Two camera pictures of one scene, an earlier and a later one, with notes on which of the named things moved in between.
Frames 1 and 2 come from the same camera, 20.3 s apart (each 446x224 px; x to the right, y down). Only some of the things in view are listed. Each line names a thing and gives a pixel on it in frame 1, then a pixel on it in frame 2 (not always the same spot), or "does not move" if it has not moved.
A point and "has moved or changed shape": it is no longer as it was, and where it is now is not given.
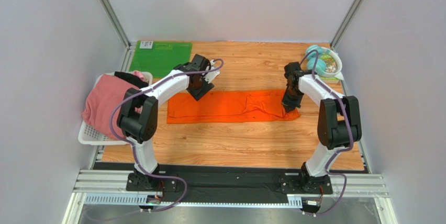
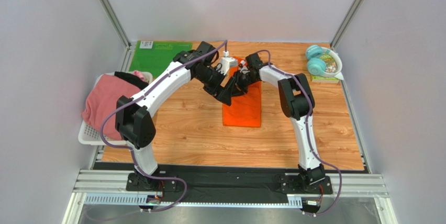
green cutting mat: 159,57 does not move
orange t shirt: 228,106 has moved or changed shape
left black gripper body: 198,91 → 213,80
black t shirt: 131,77 does not move
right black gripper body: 290,99 → 242,80
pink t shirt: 103,92 does not move
